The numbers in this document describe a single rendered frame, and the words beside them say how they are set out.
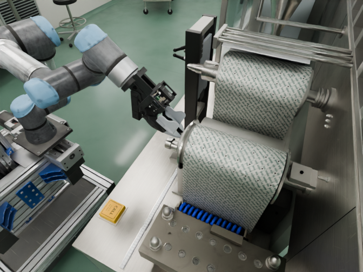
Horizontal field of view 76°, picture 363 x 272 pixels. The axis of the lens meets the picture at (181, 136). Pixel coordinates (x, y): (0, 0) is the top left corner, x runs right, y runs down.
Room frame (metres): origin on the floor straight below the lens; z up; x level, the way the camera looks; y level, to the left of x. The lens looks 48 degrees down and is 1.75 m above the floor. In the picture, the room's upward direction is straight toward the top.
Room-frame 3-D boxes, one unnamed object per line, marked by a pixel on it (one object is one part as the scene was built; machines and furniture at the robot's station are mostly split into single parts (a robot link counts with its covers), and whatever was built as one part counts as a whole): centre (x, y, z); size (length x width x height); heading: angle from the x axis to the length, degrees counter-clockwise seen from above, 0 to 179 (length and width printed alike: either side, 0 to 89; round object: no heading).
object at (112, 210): (0.38, 0.26, 0.91); 0.07 x 0.07 x 0.02; 65
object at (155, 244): (0.22, 0.08, 1.05); 0.04 x 0.04 x 0.04
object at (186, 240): (0.19, -0.09, 1.00); 0.40 x 0.16 x 0.06; 65
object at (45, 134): (0.87, 0.77, 0.87); 0.15 x 0.15 x 0.10
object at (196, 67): (0.69, -0.05, 1.33); 0.06 x 0.03 x 0.03; 65
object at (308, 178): (0.30, -0.29, 1.28); 0.06 x 0.05 x 0.02; 65
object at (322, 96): (0.53, -0.39, 1.33); 0.07 x 0.07 x 0.07; 65
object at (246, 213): (0.32, -0.11, 1.10); 0.23 x 0.01 x 0.18; 65
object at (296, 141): (1.25, -0.79, 1.02); 2.24 x 0.04 x 0.24; 155
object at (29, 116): (0.87, 0.76, 0.98); 0.13 x 0.12 x 0.14; 139
